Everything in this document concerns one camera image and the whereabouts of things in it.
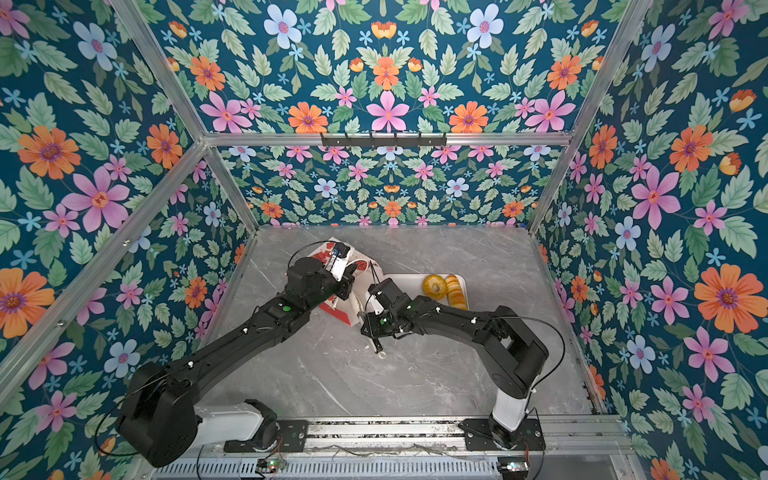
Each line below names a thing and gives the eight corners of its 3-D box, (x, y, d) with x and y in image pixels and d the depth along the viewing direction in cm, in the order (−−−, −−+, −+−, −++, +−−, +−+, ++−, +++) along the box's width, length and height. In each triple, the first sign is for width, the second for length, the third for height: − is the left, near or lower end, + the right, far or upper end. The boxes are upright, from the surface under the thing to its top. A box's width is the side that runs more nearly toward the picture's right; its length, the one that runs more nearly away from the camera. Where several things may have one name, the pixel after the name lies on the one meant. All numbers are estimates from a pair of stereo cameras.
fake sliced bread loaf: (451, 312, 98) (452, 308, 96) (442, 279, 106) (443, 275, 104) (467, 310, 98) (468, 306, 96) (457, 277, 106) (457, 273, 105)
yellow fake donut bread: (422, 299, 100) (423, 295, 98) (422, 279, 106) (422, 274, 104) (447, 299, 100) (448, 295, 98) (445, 279, 106) (446, 274, 104)
